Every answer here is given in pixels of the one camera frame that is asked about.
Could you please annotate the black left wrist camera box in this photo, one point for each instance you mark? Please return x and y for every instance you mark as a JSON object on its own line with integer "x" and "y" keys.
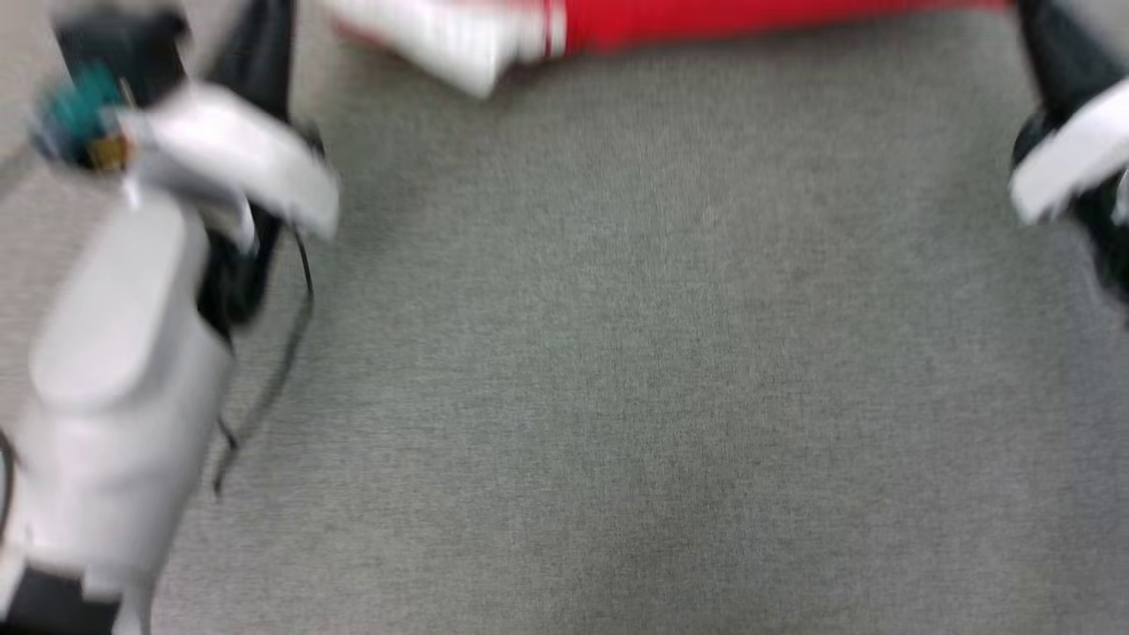
{"x": 123, "y": 48}

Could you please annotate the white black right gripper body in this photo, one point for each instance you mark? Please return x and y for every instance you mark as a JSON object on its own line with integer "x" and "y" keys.
{"x": 1080, "y": 150}

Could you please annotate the red and white garment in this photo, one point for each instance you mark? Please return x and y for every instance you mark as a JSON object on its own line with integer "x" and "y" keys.
{"x": 688, "y": 22}

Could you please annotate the teal left camera connector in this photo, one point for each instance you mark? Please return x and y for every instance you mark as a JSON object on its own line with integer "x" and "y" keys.
{"x": 79, "y": 115}

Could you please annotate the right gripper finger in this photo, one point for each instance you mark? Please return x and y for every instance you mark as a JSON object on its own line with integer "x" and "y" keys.
{"x": 1063, "y": 57}

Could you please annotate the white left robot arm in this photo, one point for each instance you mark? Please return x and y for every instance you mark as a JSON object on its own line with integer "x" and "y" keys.
{"x": 123, "y": 397}

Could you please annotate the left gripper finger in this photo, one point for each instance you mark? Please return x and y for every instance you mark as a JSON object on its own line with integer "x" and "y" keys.
{"x": 260, "y": 62}

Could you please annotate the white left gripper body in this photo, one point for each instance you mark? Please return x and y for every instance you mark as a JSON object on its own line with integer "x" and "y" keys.
{"x": 238, "y": 159}

